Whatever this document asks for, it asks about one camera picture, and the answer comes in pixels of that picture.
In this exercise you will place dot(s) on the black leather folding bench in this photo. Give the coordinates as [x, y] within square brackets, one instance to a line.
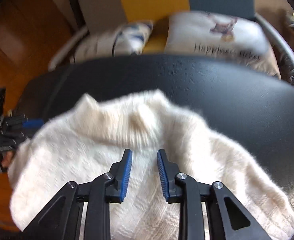
[250, 107]

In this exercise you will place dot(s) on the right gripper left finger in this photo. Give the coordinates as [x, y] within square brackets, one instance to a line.
[82, 210]

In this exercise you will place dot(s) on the deer print cushion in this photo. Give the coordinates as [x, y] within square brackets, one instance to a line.
[221, 36]

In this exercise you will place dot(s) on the cream knitted sweater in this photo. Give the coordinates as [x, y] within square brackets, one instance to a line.
[83, 143]

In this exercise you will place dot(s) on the triangle pattern cushion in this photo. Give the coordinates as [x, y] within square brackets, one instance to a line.
[127, 39]

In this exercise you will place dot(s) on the tricolour fabric sofa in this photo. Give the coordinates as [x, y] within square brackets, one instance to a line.
[98, 16]

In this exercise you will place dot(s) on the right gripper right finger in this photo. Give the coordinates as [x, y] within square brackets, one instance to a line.
[204, 206]

